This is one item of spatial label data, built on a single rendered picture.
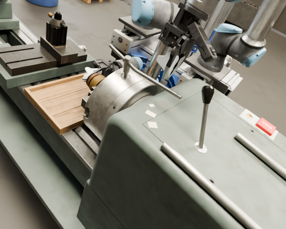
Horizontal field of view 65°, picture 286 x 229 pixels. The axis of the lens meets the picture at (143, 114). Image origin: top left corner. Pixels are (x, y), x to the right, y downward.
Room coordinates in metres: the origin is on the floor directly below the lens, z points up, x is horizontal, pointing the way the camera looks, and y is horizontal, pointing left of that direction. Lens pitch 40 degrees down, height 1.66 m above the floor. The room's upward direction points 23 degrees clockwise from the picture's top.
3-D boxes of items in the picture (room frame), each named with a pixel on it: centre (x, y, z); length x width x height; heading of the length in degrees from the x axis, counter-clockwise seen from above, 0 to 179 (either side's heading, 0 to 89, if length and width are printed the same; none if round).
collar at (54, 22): (1.04, 0.59, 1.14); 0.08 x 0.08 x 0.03
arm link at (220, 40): (1.24, -0.24, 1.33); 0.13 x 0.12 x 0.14; 57
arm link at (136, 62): (1.03, 0.16, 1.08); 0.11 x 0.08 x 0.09; 152
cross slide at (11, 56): (0.99, 0.62, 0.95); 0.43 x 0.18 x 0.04; 153
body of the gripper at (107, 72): (0.89, 0.24, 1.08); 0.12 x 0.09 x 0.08; 152
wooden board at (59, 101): (0.83, 0.35, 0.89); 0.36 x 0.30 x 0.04; 153
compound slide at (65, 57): (1.03, 0.57, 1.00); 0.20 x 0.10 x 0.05; 63
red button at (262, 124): (0.69, -0.41, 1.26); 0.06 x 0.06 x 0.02; 63
